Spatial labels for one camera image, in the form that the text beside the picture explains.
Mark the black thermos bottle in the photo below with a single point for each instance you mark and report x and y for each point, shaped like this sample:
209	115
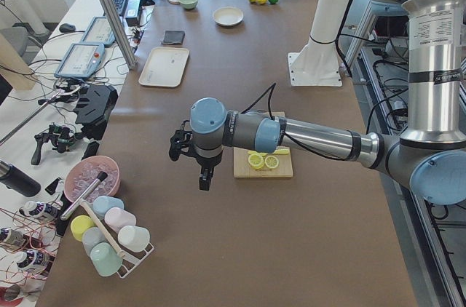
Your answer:
17	180

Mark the blue teach pendant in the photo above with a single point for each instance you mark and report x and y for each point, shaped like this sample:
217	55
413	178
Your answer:
99	31
81	60

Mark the mint green cup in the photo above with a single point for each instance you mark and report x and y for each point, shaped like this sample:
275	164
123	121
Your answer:
105	259

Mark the metal muddler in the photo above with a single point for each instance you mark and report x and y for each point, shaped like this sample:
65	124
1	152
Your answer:
94	184

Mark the wooden cutting board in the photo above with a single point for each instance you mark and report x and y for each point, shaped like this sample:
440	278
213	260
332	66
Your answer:
245	131

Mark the cream rectangular tray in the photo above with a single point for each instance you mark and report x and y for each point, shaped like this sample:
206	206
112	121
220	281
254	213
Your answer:
164	67

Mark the light blue cup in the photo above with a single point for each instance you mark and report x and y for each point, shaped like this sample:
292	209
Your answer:
103	204

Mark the yellow plastic knife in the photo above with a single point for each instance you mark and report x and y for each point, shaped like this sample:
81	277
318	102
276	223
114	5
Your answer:
279	151

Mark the white mounting column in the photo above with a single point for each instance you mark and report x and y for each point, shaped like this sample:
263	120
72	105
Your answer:
317	64

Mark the yellow cup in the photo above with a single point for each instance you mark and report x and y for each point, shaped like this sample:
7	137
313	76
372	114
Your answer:
79	225

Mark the white cup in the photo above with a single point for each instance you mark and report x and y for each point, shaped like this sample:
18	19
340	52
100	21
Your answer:
135	238

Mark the green bowl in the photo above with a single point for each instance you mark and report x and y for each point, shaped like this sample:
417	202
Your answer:
188	4

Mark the aluminium frame post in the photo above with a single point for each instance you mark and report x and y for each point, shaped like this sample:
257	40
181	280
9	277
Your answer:
119	32

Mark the pink cup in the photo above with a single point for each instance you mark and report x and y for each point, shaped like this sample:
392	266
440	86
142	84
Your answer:
116	218

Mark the cream round plate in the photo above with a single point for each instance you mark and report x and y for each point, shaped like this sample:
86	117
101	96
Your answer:
228	16

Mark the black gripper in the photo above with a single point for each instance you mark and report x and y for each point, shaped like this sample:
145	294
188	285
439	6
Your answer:
206	162

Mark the white cup rack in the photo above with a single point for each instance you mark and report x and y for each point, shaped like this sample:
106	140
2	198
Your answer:
130	260

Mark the grey folded cloth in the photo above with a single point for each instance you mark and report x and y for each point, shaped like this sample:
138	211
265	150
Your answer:
172	37

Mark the pink bowl with ice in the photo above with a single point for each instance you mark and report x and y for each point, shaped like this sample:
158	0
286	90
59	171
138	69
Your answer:
87	171

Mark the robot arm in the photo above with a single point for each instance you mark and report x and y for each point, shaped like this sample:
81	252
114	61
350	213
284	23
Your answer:
428	157

